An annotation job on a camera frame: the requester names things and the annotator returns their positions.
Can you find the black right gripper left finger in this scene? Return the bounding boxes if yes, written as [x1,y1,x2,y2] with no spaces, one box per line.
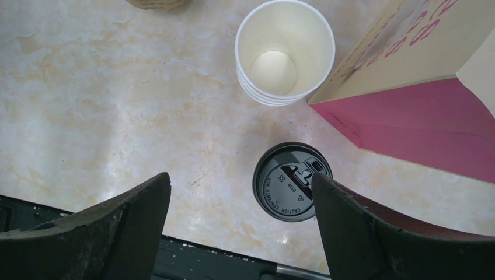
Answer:
[1,172,171,279]

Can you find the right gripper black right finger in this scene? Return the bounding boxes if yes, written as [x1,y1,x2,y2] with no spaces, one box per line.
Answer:
[312,174,494,279]

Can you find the black cup lid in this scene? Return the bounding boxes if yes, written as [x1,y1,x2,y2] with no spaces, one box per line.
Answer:
[252,142,333,222]

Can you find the stack of paper cups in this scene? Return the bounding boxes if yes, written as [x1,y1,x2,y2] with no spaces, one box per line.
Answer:
[235,1,336,107]

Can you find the kraft pink paper bag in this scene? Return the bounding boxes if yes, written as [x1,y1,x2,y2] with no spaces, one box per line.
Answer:
[309,0,494,183]

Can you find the brown cardboard cup carrier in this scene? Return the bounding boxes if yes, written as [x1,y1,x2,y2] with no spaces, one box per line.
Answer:
[126,0,190,11]

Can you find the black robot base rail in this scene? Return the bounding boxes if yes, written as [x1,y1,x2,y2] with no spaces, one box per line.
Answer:
[1,195,330,280]

